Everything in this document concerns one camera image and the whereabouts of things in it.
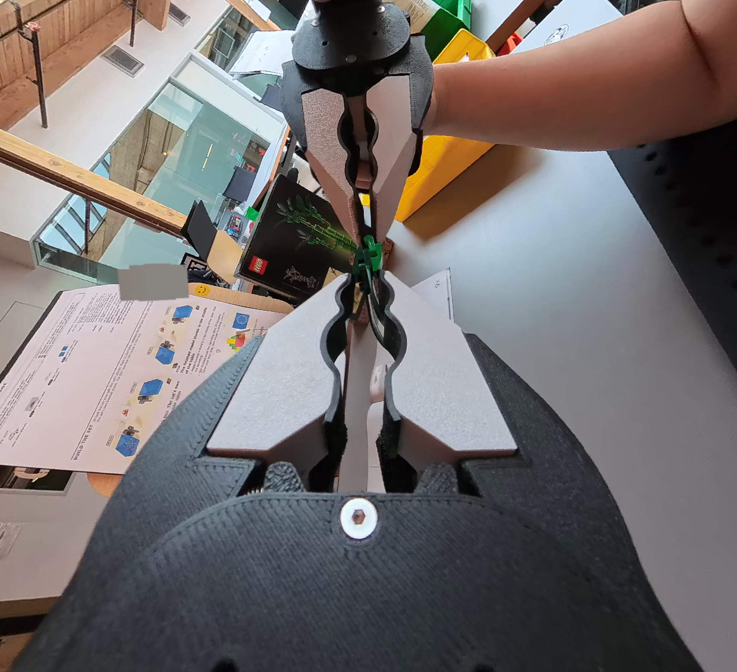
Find person's right forearm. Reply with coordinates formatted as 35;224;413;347
423;0;737;153

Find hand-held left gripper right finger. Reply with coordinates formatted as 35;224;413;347
375;271;518;493

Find floor vent grille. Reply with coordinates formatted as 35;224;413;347
101;44;145;77

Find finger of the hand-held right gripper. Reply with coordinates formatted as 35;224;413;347
299;88;364;236
364;74;425;242

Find yellow plastic bin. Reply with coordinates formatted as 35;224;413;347
394;28;497;223

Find white cardboard box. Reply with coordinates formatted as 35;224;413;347
381;0;441;30

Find wooden chair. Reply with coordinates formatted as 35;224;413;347
181;200;244;285

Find black lego set box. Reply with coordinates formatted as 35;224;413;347
233;174;369;301

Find green lego leaf piece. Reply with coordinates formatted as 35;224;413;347
351;234;385;350

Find white paper sheet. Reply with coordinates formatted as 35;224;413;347
411;268;456;321

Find printed instruction sheet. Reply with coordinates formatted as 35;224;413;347
0;286;294;476

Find black perforated panel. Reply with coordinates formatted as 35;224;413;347
607;119;737;367

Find loose white papers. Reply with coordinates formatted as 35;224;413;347
230;30;297;76

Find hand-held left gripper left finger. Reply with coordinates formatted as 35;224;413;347
206;273;353;493

